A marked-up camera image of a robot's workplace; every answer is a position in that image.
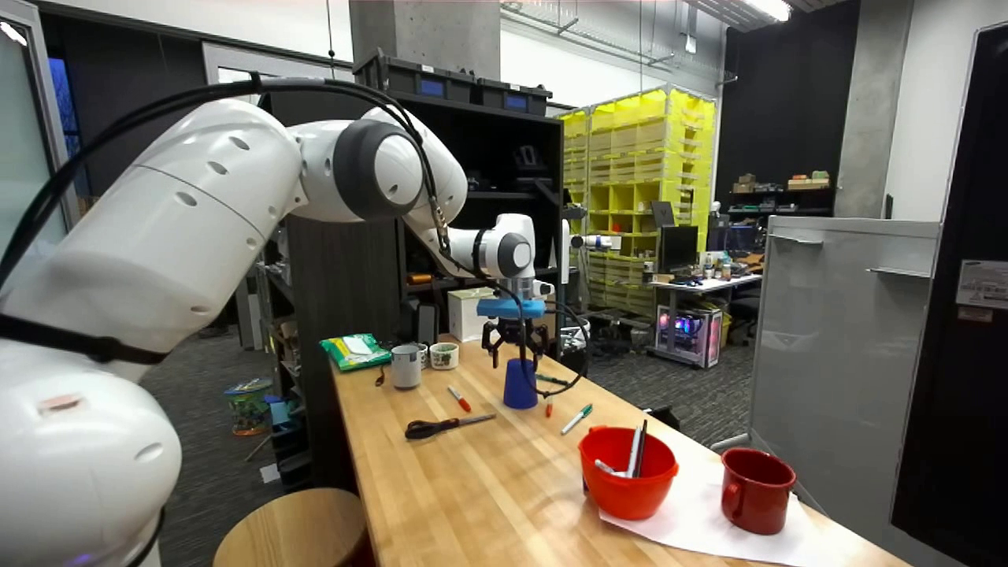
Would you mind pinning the yellow shelving unit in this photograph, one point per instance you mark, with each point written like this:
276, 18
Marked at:
639, 168

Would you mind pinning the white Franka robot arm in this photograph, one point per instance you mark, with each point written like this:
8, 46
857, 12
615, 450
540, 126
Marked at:
157, 231

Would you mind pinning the black gripper body blue flange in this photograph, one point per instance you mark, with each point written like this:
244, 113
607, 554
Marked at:
510, 311

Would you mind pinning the lit computer case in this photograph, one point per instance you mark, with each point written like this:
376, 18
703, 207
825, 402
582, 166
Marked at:
688, 331

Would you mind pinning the white paper sign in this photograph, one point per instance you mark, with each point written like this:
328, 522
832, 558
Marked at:
985, 283

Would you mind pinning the white spoon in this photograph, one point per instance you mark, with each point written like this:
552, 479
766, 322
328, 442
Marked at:
638, 445

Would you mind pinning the black shelving unit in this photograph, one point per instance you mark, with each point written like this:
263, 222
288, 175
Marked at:
491, 158

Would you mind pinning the grey mug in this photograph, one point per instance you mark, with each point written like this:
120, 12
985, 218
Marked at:
404, 366

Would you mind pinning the green packet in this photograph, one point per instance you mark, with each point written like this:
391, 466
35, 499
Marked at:
355, 350

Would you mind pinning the colourful plastic item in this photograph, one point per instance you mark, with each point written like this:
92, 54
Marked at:
256, 407

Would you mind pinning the white box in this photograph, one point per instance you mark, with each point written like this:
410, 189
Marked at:
467, 313

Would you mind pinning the red capped Sharpie marker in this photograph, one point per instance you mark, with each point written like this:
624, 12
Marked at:
459, 398

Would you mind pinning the red bowl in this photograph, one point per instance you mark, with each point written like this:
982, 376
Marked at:
627, 484

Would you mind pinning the red mug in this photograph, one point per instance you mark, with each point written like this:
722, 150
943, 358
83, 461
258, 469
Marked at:
758, 491

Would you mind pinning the green capped Sharpie marker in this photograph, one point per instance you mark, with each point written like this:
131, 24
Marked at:
573, 421

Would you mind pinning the small white cup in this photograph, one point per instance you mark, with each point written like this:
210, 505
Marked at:
445, 358

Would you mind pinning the white paper sheet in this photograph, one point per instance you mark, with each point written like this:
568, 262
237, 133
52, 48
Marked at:
694, 508

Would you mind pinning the ceiling light panel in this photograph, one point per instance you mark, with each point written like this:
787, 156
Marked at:
770, 6

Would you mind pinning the white desk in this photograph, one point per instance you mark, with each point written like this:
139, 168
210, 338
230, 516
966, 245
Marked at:
708, 283

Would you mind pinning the black computer monitor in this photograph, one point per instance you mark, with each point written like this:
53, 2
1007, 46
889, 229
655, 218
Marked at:
679, 247

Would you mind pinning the round wooden stool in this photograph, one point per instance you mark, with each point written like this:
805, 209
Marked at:
294, 530

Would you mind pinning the black door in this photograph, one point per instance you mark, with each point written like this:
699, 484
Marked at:
962, 421

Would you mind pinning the grey metal cabinet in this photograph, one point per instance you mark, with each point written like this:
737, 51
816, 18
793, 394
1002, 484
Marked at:
839, 358

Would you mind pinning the dark wall shelf with items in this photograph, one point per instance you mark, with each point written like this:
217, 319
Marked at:
782, 189

